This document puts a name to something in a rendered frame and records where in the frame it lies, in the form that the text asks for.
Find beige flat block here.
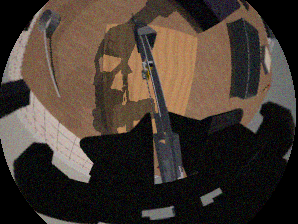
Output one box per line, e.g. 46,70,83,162
259,45,271,75

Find light wooden board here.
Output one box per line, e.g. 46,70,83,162
102,23,198,135

